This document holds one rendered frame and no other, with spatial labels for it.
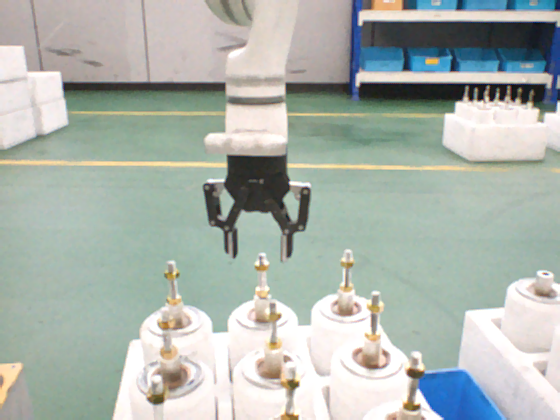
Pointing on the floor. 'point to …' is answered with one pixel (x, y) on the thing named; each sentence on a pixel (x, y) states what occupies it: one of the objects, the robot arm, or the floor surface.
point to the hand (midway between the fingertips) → (258, 249)
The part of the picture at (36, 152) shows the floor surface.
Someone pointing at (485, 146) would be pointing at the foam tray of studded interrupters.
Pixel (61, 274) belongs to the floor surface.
